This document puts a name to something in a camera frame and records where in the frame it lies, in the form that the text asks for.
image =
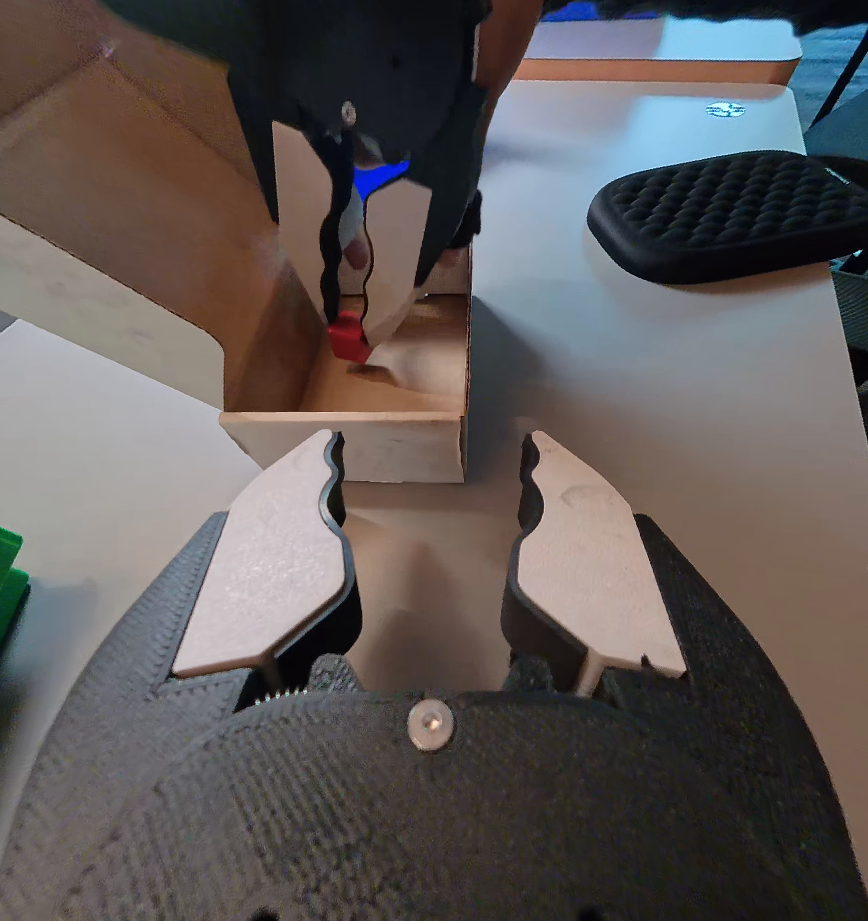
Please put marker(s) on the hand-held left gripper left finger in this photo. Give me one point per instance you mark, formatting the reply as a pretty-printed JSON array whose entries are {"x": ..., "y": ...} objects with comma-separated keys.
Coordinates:
[{"x": 268, "y": 575}]

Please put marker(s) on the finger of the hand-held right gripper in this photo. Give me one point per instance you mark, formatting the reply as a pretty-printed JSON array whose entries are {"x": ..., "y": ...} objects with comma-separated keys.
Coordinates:
[
  {"x": 398, "y": 252},
  {"x": 297, "y": 216}
]

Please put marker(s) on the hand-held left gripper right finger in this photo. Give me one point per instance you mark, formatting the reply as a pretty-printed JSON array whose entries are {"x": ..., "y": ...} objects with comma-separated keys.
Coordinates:
[{"x": 592, "y": 575}]

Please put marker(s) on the red cube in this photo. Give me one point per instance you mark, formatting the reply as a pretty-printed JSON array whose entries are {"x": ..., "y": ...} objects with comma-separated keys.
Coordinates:
[{"x": 349, "y": 342}]

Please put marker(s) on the white cardboard box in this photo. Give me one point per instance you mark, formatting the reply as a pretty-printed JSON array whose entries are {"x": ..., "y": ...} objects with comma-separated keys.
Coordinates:
[{"x": 81, "y": 180}]

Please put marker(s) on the person's right forearm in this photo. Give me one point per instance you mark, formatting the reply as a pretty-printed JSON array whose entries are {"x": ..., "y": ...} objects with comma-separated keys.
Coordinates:
[{"x": 509, "y": 43}]

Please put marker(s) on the person's right hand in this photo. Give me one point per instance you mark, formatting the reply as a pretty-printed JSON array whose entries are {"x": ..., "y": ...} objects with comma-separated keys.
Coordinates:
[{"x": 354, "y": 248}]

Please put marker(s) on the black textured chair armrest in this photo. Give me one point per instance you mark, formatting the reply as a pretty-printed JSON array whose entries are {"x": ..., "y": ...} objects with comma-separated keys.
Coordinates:
[{"x": 729, "y": 216}]

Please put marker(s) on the table with black leg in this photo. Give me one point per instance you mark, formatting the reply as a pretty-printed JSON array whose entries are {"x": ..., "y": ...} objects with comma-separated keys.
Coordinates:
[{"x": 847, "y": 72}]

